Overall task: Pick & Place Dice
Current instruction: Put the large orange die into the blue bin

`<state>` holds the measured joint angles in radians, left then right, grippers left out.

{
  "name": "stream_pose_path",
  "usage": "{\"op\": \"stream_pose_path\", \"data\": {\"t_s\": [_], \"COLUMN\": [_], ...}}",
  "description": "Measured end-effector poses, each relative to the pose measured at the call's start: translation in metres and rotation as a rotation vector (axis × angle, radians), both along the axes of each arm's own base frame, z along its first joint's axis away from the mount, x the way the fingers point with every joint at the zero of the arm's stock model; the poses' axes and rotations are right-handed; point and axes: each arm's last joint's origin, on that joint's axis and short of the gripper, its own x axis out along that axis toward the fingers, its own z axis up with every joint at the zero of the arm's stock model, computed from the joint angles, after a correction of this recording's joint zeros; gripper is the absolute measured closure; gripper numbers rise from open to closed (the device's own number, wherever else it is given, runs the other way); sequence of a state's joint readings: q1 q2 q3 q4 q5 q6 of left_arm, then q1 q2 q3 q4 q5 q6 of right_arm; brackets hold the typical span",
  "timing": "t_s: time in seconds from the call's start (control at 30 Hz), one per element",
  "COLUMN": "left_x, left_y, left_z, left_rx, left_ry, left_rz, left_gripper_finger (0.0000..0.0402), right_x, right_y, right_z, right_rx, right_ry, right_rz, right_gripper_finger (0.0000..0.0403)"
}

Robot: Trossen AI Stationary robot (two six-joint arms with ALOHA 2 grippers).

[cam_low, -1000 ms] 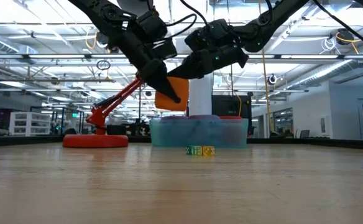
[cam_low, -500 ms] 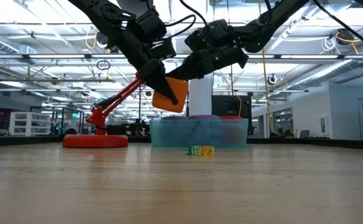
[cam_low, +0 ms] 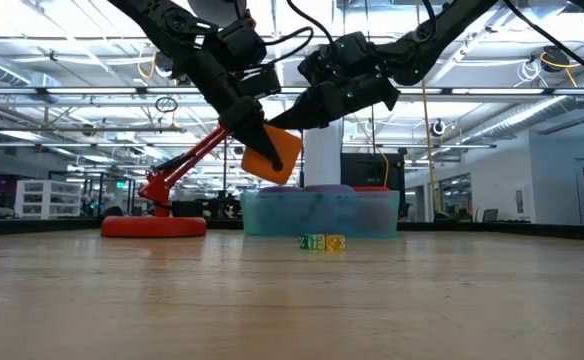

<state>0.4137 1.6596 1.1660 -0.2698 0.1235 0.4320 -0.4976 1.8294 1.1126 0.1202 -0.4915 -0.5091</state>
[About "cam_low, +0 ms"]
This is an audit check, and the red desk lamp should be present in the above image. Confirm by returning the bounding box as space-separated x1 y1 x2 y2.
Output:
100 0 254 239

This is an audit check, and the black square cabinet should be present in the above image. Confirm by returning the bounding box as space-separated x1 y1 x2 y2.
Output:
340 152 406 192

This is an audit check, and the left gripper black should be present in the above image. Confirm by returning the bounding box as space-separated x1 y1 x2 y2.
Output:
218 93 286 173

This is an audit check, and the teal translucent plastic bin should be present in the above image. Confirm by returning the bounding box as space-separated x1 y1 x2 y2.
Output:
240 189 402 239

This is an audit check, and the yellow extension cable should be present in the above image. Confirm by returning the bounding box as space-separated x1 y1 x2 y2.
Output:
419 79 438 214

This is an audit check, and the white drawer cabinet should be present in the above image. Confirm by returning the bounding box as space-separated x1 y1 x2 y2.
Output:
14 179 82 220

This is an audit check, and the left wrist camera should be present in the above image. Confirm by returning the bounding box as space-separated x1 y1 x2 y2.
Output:
235 64 283 100

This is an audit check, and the large orange foam die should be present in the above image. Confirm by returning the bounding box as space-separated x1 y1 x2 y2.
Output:
240 123 304 185

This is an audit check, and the black right camera cable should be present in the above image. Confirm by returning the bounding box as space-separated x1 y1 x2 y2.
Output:
500 0 584 85

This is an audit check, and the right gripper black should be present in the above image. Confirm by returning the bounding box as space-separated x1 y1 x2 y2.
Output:
266 32 401 131

